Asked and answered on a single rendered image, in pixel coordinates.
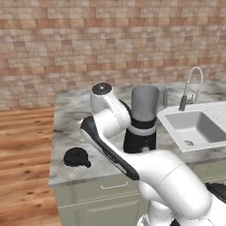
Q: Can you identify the black and grey blender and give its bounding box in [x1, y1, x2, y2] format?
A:
[122, 84, 170, 154]

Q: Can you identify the black blender lid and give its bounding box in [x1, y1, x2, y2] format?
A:
[63, 147, 92, 169]

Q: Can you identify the silver spring tap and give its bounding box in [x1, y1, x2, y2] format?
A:
[177, 65, 205, 112]

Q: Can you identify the pale green drawer front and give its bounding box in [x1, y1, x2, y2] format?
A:
[68, 173, 143, 205]

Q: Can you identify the white sink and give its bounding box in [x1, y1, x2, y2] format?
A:
[156, 101, 226, 154]

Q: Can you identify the pale green sink cupboard front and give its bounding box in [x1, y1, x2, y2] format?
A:
[188, 160, 226, 184]

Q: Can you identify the silver drawer handle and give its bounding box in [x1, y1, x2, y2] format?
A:
[100, 181, 130, 191]

